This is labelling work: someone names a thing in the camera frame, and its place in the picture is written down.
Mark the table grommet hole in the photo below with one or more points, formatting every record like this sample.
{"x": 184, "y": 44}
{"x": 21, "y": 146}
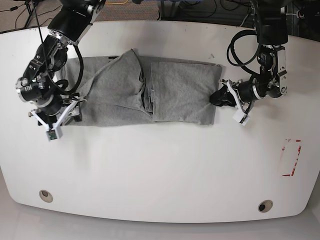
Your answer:
{"x": 265, "y": 206}
{"x": 45, "y": 196}

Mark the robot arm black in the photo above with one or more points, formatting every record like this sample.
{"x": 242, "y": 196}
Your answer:
{"x": 267, "y": 67}
{"x": 67, "y": 28}

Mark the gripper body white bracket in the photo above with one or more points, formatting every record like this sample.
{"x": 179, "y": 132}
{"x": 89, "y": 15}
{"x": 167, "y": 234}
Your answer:
{"x": 56, "y": 112}
{"x": 245, "y": 93}

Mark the right table grommet hole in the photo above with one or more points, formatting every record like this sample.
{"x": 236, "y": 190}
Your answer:
{"x": 265, "y": 206}

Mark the left table grommet hole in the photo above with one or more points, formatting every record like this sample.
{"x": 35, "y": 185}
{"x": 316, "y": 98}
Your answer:
{"x": 45, "y": 196}

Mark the grey t-shirt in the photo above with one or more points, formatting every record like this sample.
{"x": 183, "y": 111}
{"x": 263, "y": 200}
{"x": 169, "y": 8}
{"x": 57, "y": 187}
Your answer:
{"x": 133, "y": 89}

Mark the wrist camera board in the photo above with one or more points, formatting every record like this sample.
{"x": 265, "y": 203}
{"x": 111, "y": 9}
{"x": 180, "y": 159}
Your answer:
{"x": 54, "y": 134}
{"x": 241, "y": 117}

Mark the red tape marking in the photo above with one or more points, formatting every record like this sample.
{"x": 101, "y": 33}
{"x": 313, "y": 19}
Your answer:
{"x": 289, "y": 157}

